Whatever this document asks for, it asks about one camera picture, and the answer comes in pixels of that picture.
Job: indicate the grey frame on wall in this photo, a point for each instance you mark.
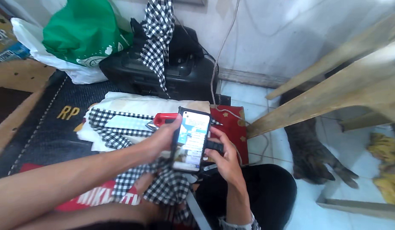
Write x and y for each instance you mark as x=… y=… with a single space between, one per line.
x=197 y=2

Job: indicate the small black rectangular device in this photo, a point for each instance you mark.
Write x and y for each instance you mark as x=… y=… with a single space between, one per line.
x=215 y=146

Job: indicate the black fabric bag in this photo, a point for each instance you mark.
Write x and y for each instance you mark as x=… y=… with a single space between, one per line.
x=184 y=40

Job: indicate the yellow crumpled cloth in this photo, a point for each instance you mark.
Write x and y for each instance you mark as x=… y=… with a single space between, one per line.
x=387 y=182

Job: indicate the brown wooden board furniture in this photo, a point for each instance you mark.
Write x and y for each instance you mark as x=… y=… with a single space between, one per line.
x=22 y=72

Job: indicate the person's left hand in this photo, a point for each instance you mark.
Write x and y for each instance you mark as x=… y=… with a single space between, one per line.
x=162 y=137

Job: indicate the pale blue-white strip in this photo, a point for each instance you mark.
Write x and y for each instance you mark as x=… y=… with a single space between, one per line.
x=130 y=122

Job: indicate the person's left thumb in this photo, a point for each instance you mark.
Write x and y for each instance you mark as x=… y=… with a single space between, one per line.
x=174 y=124

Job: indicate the white plastic bag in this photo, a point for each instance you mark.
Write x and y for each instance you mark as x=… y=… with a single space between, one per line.
x=31 y=41

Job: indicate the person's right fingers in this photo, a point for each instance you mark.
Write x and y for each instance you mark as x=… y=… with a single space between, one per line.
x=222 y=136

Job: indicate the hanging black white checkered fabric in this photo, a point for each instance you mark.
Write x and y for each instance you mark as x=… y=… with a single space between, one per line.
x=157 y=28

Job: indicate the person's legs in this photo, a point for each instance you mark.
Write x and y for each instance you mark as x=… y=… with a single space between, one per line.
x=267 y=195

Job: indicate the smartphone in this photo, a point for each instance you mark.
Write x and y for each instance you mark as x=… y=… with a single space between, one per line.
x=191 y=140

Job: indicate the red box with gold flowers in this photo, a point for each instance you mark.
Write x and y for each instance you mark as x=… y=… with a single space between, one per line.
x=239 y=127

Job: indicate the grey tabby cat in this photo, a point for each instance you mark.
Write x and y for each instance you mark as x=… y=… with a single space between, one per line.
x=306 y=143

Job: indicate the grey metal tool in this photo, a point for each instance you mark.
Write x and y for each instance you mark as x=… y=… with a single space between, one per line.
x=210 y=167

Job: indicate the black printer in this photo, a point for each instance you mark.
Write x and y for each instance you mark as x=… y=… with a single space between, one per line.
x=127 y=73

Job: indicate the person's right hand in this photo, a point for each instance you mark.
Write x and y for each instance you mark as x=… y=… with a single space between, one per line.
x=231 y=164

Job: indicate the person's right thumb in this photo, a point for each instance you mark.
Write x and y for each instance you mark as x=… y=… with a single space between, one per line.
x=215 y=156

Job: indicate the black white checkered fabric strip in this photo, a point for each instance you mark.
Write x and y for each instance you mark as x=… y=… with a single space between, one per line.
x=98 y=119

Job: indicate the crumpled black white checkered fabric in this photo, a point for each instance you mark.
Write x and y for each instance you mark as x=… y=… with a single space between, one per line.
x=168 y=188

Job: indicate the blue printed packet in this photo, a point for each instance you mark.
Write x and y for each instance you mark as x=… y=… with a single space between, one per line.
x=15 y=51

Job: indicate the wooden furniture with slanted legs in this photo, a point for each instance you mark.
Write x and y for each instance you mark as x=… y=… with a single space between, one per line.
x=322 y=99

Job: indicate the red cloth with white letters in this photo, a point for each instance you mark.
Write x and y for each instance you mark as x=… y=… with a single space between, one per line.
x=76 y=201

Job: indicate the black mat with gold letters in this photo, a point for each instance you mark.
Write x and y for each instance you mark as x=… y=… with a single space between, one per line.
x=41 y=127

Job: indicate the beige angled frame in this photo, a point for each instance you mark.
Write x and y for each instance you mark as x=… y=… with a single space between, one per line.
x=354 y=203

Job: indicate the long white flat strip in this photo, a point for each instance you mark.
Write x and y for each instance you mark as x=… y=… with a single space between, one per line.
x=198 y=210

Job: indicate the person's right forearm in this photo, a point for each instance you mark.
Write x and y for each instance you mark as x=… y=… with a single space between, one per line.
x=238 y=201

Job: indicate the green plastic bag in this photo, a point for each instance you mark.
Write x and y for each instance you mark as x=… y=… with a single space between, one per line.
x=82 y=32

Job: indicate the white cream folded cloth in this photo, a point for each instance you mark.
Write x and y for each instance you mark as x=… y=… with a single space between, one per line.
x=133 y=99

